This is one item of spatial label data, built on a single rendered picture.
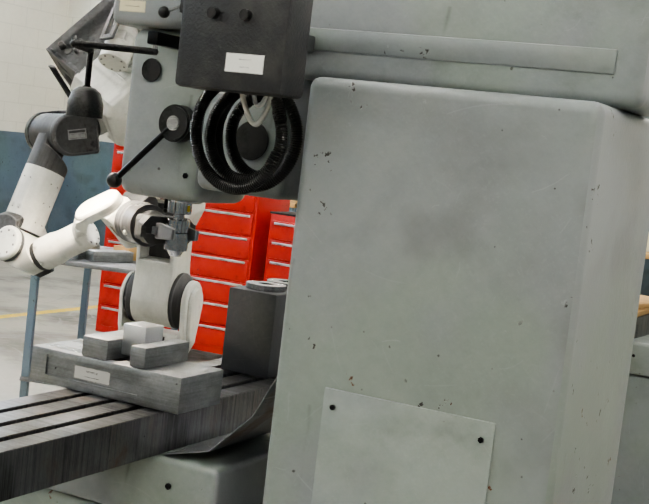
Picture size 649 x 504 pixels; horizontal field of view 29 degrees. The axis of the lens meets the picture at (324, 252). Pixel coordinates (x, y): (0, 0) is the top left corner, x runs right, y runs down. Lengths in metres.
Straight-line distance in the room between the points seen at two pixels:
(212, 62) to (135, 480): 0.82
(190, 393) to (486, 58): 0.82
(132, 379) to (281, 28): 0.77
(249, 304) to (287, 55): 0.91
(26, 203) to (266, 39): 0.99
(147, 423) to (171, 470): 0.10
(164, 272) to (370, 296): 1.18
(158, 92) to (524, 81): 0.72
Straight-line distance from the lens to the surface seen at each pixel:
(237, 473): 2.36
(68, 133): 2.83
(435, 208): 2.00
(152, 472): 2.37
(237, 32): 2.01
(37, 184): 2.82
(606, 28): 2.06
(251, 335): 2.77
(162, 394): 2.35
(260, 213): 7.73
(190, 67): 2.05
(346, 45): 2.21
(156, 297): 3.16
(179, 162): 2.38
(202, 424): 2.48
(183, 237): 2.48
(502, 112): 1.97
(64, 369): 2.48
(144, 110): 2.43
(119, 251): 5.59
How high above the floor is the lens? 1.45
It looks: 5 degrees down
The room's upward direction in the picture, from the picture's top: 7 degrees clockwise
